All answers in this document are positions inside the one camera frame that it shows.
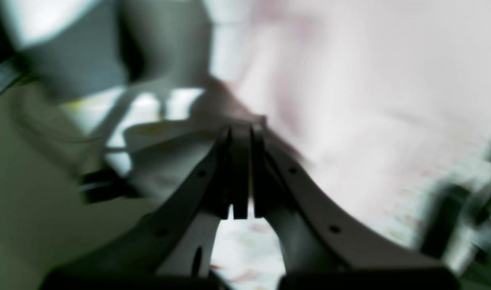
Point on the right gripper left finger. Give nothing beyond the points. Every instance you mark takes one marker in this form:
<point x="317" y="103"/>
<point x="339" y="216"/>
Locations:
<point x="171" y="248"/>

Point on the pink T-shirt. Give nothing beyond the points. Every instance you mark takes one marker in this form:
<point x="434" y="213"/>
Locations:
<point x="379" y="99"/>

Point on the terrazzo patterned table cover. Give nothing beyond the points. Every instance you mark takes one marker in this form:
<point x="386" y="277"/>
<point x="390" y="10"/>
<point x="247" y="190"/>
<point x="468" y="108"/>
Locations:
<point x="247" y="254"/>

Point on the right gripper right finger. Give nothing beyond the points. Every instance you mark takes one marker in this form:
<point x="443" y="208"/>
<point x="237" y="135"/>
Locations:
<point x="323" y="247"/>

